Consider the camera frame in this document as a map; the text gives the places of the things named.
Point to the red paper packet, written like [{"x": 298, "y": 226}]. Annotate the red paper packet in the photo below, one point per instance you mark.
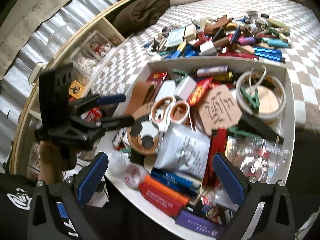
[{"x": 199, "y": 91}]

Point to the dark brown folded blanket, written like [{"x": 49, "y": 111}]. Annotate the dark brown folded blanket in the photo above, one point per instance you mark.
[{"x": 139, "y": 15}]

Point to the green clothespin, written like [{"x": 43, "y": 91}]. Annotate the green clothespin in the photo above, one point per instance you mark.
[{"x": 251, "y": 98}]

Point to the bagged brown tape roll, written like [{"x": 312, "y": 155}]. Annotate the bagged brown tape roll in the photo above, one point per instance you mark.
[{"x": 256, "y": 157}]

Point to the small clear tape roll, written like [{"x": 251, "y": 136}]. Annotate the small clear tape roll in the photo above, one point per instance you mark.
[{"x": 134, "y": 175}]

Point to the purple lighter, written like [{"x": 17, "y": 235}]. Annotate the purple lighter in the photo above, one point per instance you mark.
[{"x": 246, "y": 40}]

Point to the silver foil pouch in box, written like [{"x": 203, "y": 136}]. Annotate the silver foil pouch in box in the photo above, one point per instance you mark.
[{"x": 184, "y": 150}]

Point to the orange lighter in box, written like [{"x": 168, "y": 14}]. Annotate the orange lighter in box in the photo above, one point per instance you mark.
[{"x": 166, "y": 190}]

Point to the large white tape roll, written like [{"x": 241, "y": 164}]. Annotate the large white tape roll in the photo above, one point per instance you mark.
[{"x": 272, "y": 96}]

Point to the blue white foil pouch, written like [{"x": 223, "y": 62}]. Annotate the blue white foil pouch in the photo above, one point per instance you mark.
[{"x": 175, "y": 38}]

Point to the brown leather case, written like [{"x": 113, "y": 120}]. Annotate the brown leather case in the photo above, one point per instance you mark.
[{"x": 211, "y": 29}]

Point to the light wooden block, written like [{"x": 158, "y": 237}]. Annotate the light wooden block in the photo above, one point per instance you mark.
[{"x": 190, "y": 33}]

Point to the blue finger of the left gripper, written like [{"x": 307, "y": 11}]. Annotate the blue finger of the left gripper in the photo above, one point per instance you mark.
[
  {"x": 82, "y": 105},
  {"x": 110, "y": 123}
]

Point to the wooden bed shelf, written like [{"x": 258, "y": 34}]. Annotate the wooden bed shelf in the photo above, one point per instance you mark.
[{"x": 18, "y": 160}]

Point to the checkered bed sheet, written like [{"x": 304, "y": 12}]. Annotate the checkered bed sheet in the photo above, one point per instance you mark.
[{"x": 302, "y": 59}]

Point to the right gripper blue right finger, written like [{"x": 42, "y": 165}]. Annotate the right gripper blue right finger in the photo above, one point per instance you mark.
[{"x": 232, "y": 179}]

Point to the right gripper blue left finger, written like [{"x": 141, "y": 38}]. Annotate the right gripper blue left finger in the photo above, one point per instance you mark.
[{"x": 89, "y": 178}]

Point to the person left hand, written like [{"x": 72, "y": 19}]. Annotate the person left hand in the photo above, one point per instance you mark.
[{"x": 55, "y": 160}]

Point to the orange white scissors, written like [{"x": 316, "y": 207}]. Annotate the orange white scissors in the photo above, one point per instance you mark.
[{"x": 168, "y": 111}]

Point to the teal lighter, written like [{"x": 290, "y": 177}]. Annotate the teal lighter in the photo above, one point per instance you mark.
[{"x": 273, "y": 42}]

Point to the white charger block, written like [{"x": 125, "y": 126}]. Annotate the white charger block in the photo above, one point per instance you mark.
[{"x": 184, "y": 89}]

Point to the panda cork coaster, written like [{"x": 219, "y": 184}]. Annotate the panda cork coaster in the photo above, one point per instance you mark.
[{"x": 143, "y": 136}]

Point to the yellow blue glue stick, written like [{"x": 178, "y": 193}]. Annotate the yellow blue glue stick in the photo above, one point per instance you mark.
[{"x": 179, "y": 50}]

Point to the carved wooden square coaster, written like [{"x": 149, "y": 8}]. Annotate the carved wooden square coaster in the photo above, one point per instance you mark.
[{"x": 218, "y": 109}]

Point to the white cube stamp handle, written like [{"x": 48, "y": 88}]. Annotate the white cube stamp handle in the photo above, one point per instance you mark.
[{"x": 208, "y": 49}]

